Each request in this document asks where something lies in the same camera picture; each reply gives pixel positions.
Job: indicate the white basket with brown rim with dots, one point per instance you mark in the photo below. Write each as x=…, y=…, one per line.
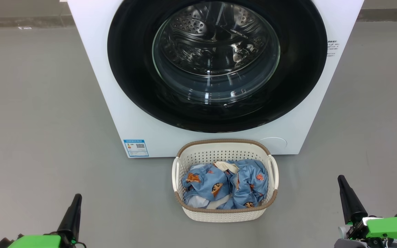
x=219, y=214

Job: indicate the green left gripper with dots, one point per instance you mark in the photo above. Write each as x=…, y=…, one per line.
x=36, y=241

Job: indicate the black round glass washer door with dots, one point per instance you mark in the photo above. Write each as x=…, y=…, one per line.
x=129, y=69

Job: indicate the round white filter cover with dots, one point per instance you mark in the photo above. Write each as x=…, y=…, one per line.
x=273, y=144

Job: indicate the blue cartoon print garment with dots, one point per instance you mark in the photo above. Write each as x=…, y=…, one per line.
x=250, y=184
x=203, y=182

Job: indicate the blue energy label sticker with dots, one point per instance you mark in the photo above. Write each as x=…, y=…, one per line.
x=135, y=148

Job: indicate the white front-load washing machine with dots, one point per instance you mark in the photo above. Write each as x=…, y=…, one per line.
x=91, y=69

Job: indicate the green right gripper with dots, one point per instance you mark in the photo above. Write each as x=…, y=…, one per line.
x=391, y=229

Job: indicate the stainless steel washing machine drum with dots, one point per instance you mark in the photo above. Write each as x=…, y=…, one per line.
x=198, y=34

